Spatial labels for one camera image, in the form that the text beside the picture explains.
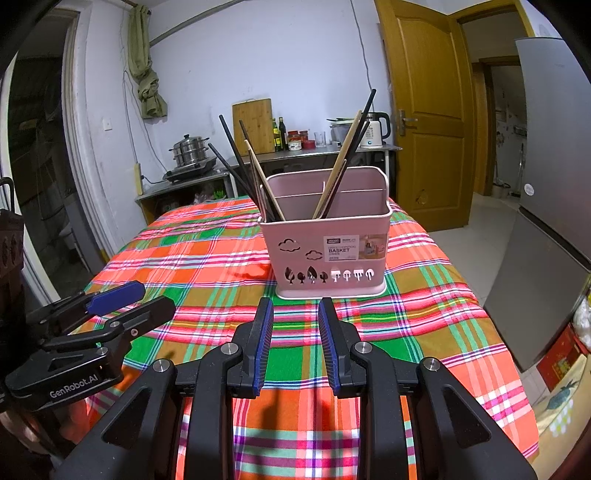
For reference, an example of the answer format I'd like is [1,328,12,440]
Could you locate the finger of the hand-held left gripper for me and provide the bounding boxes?
[25,281,145,334]
[39,295,176,366]

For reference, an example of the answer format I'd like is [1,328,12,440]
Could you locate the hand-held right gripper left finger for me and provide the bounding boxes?
[62,298,275,480]

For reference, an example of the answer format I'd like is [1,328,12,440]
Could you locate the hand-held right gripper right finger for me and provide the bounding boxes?
[318,298,539,480]

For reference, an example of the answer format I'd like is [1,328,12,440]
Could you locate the pink utensil basket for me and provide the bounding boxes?
[257,166,393,300]

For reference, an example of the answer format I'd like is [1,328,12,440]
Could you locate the dark brown chopstick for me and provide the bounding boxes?
[318,159,348,219]

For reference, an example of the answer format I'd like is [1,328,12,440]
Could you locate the light bamboo chopstick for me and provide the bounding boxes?
[246,141,280,221]

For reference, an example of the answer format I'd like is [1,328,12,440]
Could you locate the person's left hand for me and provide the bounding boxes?
[0,401,63,464]

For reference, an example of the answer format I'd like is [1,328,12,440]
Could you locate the plaid tablecloth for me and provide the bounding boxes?
[65,196,541,480]

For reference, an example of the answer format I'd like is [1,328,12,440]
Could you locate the low steel cabinet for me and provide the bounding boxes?
[135,170,238,224]

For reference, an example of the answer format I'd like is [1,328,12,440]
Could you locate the black stove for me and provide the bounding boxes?
[163,157,218,183]

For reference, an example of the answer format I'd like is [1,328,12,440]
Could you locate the stainless steel steamer pot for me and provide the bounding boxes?
[168,134,209,167]

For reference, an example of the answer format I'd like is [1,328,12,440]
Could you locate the white storage container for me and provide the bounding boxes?
[328,117,358,146]

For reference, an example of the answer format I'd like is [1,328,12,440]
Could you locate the white electric kettle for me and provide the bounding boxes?
[369,112,393,144]
[360,121,384,148]

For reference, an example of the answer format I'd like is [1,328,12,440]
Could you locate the wooden cutting board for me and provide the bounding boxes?
[232,99,276,155]

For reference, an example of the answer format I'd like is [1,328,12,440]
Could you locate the olive green hanging cloth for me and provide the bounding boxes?
[127,4,168,120]

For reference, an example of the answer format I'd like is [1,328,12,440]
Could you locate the red cardboard box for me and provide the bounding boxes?
[536,323,590,393]

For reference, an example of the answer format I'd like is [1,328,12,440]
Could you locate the fish print floor mat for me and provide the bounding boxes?
[531,360,591,445]

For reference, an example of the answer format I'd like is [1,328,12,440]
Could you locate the yellow wooden door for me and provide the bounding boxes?
[375,0,474,234]

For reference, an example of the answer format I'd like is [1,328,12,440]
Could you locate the grey refrigerator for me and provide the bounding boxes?
[482,37,591,372]

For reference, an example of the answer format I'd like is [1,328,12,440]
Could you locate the blue wall cable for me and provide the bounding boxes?
[352,0,371,108]

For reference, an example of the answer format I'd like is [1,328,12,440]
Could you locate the wooden door frame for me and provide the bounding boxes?
[455,0,532,197]

